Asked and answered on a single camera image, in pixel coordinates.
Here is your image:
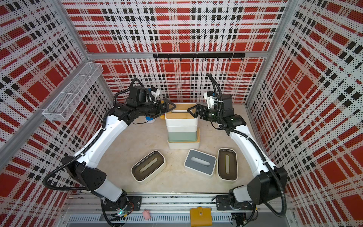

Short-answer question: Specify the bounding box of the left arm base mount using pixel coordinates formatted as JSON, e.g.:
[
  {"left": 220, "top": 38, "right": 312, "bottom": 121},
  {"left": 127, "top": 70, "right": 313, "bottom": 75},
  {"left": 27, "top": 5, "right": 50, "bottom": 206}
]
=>
[{"left": 101, "top": 196, "right": 142, "bottom": 212}]

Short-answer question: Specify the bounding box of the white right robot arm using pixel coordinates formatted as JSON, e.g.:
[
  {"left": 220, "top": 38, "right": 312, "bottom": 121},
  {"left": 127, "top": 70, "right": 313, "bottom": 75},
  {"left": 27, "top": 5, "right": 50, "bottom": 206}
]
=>
[{"left": 187, "top": 94, "right": 287, "bottom": 218}]

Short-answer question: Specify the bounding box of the white bamboo-lid box corner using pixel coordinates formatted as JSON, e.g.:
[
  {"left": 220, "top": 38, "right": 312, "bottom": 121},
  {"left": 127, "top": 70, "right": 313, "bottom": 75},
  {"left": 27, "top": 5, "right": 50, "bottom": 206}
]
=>
[{"left": 165, "top": 103, "right": 198, "bottom": 126}]

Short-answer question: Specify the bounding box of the white box grey lid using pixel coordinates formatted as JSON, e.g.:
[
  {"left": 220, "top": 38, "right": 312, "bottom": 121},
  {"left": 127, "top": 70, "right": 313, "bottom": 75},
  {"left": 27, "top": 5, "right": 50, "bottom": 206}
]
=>
[{"left": 184, "top": 149, "right": 216, "bottom": 178}]

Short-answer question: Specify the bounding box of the blue and white round button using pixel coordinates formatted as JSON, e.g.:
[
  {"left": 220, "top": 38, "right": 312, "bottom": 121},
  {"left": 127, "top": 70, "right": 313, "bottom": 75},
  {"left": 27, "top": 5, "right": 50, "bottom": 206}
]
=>
[{"left": 146, "top": 116, "right": 156, "bottom": 124}]

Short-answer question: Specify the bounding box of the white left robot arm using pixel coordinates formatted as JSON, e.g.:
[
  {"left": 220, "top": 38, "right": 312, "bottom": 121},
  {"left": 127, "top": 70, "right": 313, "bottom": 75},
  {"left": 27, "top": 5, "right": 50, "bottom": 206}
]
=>
[{"left": 43, "top": 99, "right": 176, "bottom": 204}]

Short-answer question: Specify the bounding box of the small pink object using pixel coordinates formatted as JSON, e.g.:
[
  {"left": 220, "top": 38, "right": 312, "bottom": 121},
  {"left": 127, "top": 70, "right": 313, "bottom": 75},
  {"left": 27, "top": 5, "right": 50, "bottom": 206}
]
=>
[{"left": 142, "top": 210, "right": 151, "bottom": 220}]

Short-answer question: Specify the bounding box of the black hook rail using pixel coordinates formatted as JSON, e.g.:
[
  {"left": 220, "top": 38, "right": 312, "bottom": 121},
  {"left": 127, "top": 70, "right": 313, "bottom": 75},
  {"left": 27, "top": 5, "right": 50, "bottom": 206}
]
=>
[{"left": 153, "top": 53, "right": 246, "bottom": 60}]

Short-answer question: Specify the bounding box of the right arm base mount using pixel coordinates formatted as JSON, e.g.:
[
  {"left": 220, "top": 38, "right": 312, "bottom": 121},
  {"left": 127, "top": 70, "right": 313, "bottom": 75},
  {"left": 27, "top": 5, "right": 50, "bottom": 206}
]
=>
[{"left": 212, "top": 195, "right": 253, "bottom": 211}]

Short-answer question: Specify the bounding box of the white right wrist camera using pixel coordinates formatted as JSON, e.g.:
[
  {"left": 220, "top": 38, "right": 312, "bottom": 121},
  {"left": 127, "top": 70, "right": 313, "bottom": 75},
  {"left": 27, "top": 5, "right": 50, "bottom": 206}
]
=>
[{"left": 203, "top": 91, "right": 217, "bottom": 109}]

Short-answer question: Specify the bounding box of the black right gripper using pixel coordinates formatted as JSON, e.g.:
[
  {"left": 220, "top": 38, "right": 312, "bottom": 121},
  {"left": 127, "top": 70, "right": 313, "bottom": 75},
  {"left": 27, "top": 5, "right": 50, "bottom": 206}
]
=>
[{"left": 187, "top": 105, "right": 222, "bottom": 124}]

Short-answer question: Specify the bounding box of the yellow leather wallet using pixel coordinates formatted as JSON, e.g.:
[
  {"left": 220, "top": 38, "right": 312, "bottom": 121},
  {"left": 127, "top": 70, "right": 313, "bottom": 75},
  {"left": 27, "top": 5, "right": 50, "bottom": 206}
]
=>
[{"left": 190, "top": 207, "right": 213, "bottom": 227}]

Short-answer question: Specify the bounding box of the mint green square tissue box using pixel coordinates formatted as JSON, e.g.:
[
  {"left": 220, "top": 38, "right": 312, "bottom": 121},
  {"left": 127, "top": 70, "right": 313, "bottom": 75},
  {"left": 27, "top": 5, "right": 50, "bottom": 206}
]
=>
[{"left": 168, "top": 131, "right": 198, "bottom": 142}]

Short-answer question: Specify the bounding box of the cream box dark lid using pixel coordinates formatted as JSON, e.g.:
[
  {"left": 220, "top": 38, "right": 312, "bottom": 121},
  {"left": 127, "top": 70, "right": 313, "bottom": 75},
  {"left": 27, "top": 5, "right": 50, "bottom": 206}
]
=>
[
  {"left": 217, "top": 148, "right": 238, "bottom": 182},
  {"left": 130, "top": 150, "right": 166, "bottom": 183}
]

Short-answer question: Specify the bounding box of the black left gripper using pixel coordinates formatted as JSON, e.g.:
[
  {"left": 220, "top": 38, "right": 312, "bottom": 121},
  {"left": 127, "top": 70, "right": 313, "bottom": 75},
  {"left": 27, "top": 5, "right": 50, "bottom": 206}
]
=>
[{"left": 137, "top": 99, "right": 176, "bottom": 119}]

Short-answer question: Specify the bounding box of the white wire mesh shelf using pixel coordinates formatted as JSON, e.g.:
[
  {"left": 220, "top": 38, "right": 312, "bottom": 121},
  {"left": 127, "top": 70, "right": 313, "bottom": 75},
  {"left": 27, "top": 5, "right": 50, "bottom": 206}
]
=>
[{"left": 43, "top": 62, "right": 103, "bottom": 122}]

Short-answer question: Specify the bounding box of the white bamboo-lid tissue box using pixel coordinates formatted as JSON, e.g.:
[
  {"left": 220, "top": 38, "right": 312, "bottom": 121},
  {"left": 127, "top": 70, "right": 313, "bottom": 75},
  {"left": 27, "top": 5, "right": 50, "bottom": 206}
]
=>
[
  {"left": 168, "top": 134, "right": 200, "bottom": 150},
  {"left": 166, "top": 125, "right": 198, "bottom": 133}
]

